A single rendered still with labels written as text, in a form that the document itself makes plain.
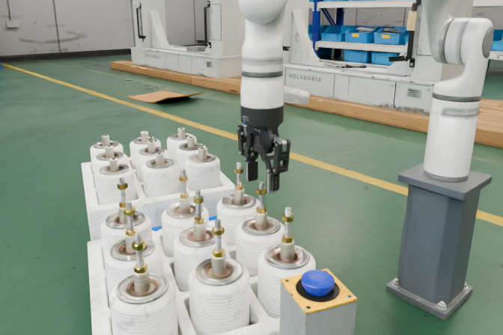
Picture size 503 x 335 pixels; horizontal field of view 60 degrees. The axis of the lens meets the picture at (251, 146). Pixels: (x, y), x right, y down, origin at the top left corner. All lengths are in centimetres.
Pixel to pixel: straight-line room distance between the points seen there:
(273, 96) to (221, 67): 320
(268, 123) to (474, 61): 43
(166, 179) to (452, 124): 69
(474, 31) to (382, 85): 188
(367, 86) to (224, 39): 155
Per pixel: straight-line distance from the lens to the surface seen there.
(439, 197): 99
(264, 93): 72
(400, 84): 272
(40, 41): 696
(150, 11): 511
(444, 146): 98
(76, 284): 120
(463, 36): 94
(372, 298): 111
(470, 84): 95
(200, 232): 79
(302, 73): 317
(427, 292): 110
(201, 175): 119
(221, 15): 391
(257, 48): 71
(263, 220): 82
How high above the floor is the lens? 64
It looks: 17 degrees down
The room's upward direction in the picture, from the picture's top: straight up
